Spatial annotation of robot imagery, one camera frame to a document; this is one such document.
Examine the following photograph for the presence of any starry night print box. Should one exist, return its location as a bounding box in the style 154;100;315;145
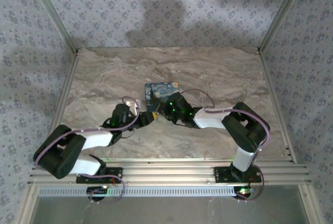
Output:
144;80;181;112

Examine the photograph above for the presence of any left black controller board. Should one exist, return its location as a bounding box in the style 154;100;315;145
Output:
87;186;109;196

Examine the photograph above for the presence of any black controller board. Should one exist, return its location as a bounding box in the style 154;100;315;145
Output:
233;186;253;201
87;186;109;196

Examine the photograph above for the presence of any right black controller board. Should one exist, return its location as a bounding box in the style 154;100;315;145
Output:
233;186;253;201

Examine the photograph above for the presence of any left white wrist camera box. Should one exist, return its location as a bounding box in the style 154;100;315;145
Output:
124;99;144;117

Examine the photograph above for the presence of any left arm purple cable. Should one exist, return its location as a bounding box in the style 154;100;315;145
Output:
33;96;143;177

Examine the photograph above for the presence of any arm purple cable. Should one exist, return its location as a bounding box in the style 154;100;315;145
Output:
33;96;143;177
179;88;271;157

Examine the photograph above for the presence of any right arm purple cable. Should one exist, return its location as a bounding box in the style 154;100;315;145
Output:
179;88;271;157

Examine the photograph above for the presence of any aluminium mounting rail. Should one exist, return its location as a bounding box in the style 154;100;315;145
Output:
28;160;312;185

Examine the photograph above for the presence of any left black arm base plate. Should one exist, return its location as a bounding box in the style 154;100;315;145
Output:
75;167;123;185

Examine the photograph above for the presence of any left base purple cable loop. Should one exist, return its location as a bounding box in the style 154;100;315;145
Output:
88;173;126;204

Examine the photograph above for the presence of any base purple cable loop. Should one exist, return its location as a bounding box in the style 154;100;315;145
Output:
88;173;126;204
238;170;266;202

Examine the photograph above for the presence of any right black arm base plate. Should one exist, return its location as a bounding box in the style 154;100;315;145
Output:
213;166;262;183

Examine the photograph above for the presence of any slotted grey cable tray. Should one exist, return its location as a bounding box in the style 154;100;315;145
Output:
38;186;245;198

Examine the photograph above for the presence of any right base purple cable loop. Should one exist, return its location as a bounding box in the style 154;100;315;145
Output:
238;170;266;202

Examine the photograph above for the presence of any aluminium frame post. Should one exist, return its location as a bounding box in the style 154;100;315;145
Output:
25;0;79;55
257;0;312;55

